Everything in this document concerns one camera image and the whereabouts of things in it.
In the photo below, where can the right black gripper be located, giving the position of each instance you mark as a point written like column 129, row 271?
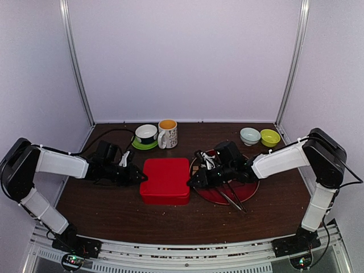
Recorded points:
column 203, row 180

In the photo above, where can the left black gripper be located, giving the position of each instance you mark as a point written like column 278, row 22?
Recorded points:
column 131, row 177

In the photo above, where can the red chocolate box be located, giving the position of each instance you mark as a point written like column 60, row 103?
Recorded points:
column 165, row 199

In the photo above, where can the red box lid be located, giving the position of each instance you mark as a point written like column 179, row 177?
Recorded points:
column 167, row 177

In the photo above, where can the round red tray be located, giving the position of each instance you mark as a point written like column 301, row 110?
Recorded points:
column 243, row 191

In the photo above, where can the metal tongs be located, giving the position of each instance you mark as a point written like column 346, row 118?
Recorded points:
column 235, row 201

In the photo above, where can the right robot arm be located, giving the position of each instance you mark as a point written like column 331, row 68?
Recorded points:
column 317, row 151

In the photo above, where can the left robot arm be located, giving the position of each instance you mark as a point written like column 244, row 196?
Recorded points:
column 26, row 163

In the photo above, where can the green saucer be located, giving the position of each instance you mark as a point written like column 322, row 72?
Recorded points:
column 139, row 146

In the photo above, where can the white and dark cup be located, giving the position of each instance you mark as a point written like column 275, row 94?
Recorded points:
column 146, row 134

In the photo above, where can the white patterned mug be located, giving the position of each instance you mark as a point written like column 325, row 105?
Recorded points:
column 167, row 136

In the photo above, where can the light blue bowl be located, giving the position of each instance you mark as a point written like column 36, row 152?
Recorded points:
column 249, row 136

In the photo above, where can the lime green bowl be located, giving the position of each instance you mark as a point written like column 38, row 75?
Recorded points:
column 269, row 138

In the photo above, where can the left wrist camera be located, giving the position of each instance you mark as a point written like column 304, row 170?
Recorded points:
column 126, row 158

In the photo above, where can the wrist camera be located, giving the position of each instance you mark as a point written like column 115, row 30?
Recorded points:
column 126, row 158
column 207, row 159

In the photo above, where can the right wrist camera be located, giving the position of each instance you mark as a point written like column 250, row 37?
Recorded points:
column 207, row 159

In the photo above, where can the metal base rail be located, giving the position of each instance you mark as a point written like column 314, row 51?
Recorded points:
column 251, row 256

